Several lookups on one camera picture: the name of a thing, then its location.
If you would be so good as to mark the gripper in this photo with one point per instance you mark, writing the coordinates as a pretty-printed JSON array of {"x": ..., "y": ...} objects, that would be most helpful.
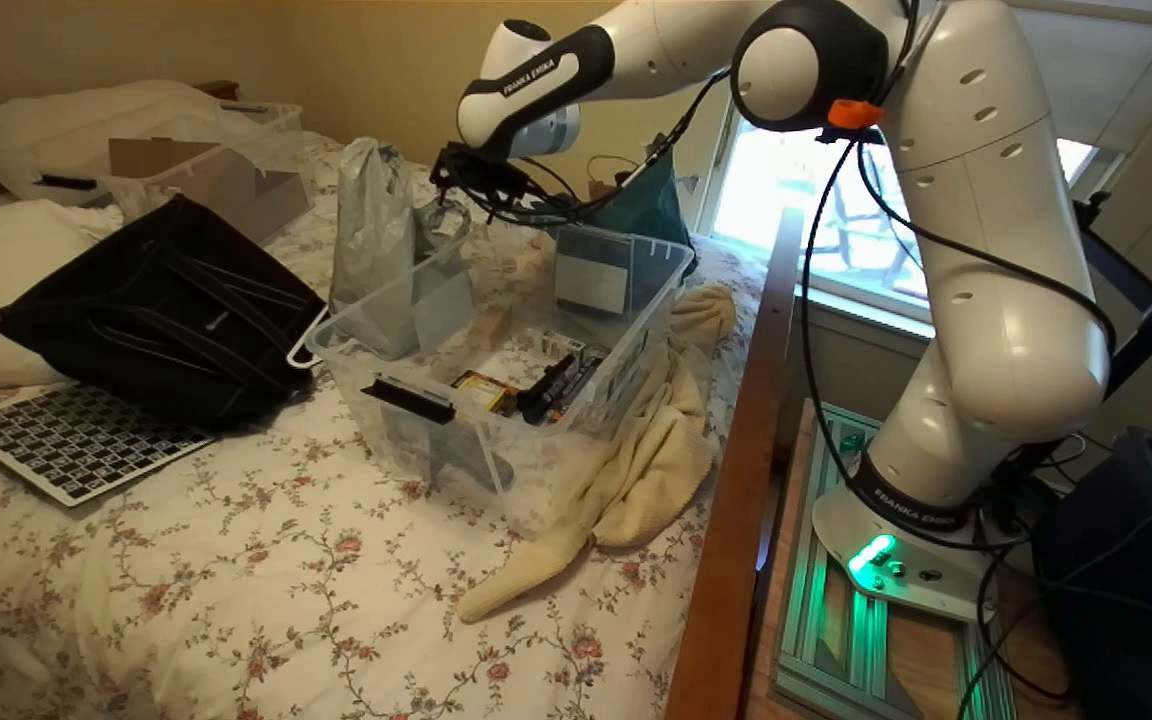
[{"x": 481, "y": 175}]

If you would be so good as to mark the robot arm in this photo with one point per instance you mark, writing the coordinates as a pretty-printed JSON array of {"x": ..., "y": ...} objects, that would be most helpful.
[{"x": 976, "y": 200}]

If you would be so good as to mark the grey flat box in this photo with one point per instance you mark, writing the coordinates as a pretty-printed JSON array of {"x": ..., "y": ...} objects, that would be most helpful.
[{"x": 591, "y": 282}]

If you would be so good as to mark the white printed box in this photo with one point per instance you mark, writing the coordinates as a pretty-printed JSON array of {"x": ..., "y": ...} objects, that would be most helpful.
[{"x": 568, "y": 347}]

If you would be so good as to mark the yellow and black box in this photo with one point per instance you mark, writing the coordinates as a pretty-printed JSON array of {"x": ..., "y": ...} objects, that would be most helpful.
[{"x": 484, "y": 392}]

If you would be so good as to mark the cardboard box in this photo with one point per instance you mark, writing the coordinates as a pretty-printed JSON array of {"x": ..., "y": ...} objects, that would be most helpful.
[{"x": 226, "y": 185}]

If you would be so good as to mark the clear plastic storage container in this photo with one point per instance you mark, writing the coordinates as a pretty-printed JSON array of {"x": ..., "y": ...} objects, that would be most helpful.
[{"x": 496, "y": 470}]

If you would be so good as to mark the grey plastic bag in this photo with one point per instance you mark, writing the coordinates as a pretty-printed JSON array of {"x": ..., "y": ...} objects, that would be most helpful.
[{"x": 371, "y": 240}]

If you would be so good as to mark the wooden block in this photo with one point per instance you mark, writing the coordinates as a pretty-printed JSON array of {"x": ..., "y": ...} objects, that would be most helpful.
[{"x": 489, "y": 327}]

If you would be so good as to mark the teal bag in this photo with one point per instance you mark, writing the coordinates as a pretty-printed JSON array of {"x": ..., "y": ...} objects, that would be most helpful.
[{"x": 651, "y": 205}]

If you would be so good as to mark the clear plastic bin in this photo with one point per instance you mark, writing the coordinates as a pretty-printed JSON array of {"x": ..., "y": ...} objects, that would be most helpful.
[{"x": 271, "y": 125}]

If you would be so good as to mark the black marker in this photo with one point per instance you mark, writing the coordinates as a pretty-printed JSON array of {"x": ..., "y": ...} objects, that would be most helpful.
[{"x": 546, "y": 390}]

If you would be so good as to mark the window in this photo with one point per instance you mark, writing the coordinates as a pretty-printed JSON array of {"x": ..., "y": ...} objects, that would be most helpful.
[{"x": 776, "y": 200}]

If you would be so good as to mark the cream towel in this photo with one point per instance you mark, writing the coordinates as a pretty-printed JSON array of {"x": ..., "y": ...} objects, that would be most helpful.
[{"x": 646, "y": 450}]

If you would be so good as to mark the black bag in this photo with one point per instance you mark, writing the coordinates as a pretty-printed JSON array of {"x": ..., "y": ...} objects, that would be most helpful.
[{"x": 166, "y": 320}]

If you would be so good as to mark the checkered calibration board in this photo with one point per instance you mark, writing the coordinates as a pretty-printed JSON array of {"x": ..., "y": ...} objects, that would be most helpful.
[{"x": 76, "y": 445}]

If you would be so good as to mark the floral bedspread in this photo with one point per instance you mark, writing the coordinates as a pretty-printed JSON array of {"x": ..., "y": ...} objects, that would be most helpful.
[{"x": 236, "y": 600}]

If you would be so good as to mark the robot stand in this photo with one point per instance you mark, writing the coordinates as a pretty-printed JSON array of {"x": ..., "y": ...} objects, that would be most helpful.
[{"x": 841, "y": 640}]

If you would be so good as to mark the dark blue case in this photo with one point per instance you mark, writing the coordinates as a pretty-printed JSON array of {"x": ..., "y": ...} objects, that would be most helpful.
[{"x": 1136, "y": 580}]

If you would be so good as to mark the wooden bed frame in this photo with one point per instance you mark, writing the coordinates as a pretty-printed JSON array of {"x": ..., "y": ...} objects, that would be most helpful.
[{"x": 736, "y": 500}]

